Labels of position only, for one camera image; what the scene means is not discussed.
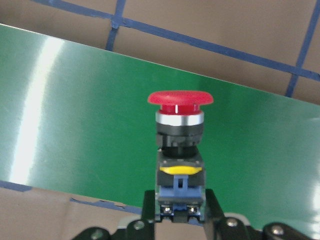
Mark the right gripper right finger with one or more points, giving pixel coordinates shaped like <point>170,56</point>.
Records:
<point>213,216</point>

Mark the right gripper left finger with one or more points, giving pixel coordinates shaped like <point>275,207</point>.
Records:
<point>148,215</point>

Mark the red mushroom push button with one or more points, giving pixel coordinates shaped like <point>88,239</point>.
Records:
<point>180,178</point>

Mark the green conveyor belt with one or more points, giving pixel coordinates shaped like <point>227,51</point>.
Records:
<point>75,118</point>

